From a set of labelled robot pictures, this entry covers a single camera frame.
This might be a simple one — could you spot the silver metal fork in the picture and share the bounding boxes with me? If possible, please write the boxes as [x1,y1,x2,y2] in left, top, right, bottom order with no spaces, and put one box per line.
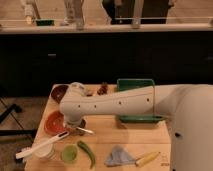
[76,127,94,135]

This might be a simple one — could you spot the white plastic cup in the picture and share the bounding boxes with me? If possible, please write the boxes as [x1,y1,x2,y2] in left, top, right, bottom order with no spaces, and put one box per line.
[34,144,54,160]

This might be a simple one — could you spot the green chili pepper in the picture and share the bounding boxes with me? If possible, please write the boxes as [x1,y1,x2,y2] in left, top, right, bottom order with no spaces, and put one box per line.
[77,141,96,169]

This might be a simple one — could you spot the dark brown bowl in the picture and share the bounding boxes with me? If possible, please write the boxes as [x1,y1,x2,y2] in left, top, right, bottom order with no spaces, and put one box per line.
[51,85,68,103]

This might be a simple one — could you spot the blue folded cloth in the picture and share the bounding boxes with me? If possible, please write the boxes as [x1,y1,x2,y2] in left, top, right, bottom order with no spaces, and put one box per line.
[104,145,135,167]

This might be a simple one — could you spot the green plastic cup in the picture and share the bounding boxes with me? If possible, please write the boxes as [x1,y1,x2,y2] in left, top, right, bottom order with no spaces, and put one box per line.
[61,145,78,163]

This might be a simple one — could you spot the orange plastic bowl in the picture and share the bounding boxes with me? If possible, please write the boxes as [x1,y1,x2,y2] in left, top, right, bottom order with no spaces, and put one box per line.
[44,111,66,136]

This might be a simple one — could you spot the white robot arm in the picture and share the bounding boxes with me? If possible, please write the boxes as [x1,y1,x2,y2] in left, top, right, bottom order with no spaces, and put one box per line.
[59,82,213,171]

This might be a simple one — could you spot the green box on ledge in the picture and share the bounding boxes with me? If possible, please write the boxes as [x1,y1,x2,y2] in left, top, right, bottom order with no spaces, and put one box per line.
[36,20,54,26]

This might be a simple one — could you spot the small metal cup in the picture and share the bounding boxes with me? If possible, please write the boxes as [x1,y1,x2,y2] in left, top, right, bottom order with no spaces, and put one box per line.
[76,119,86,136]

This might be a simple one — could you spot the green plastic tray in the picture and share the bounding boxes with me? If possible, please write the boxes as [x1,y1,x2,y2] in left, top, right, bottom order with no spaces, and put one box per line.
[117,78,164,123]

